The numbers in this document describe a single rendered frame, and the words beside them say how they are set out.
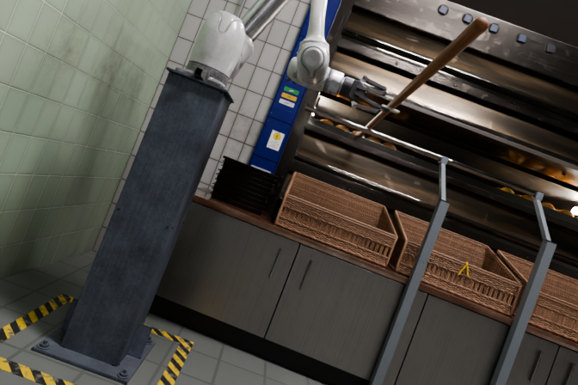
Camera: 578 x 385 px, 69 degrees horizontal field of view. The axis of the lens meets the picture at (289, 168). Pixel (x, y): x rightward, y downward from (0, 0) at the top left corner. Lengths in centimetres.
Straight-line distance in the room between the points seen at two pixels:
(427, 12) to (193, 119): 170
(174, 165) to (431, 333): 132
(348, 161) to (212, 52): 121
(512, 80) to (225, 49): 179
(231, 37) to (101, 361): 117
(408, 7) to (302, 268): 163
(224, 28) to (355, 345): 142
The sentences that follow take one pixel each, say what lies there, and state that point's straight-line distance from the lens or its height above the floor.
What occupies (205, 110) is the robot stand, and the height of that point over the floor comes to 91.
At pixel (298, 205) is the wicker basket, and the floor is 70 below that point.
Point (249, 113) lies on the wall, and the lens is 247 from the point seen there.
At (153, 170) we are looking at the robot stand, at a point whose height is 66.
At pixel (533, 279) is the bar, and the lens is 211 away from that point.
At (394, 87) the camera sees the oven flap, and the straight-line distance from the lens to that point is 253.
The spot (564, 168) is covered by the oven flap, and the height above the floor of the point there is 139.
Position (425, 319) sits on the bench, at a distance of 204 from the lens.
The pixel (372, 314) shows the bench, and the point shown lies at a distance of 198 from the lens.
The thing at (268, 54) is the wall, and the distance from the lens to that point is 254.
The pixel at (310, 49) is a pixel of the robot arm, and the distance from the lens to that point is 140.
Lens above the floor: 79
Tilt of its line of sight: 2 degrees up
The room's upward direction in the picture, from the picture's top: 21 degrees clockwise
